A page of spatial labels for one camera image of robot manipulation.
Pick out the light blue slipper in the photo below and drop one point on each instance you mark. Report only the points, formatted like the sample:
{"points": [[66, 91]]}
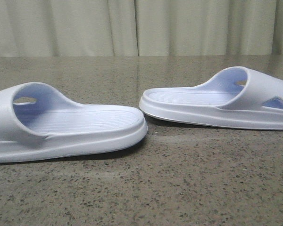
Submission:
{"points": [[38, 122], [236, 97]]}

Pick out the pale green curtain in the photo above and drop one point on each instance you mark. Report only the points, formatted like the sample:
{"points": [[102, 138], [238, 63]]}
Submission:
{"points": [[76, 28]]}

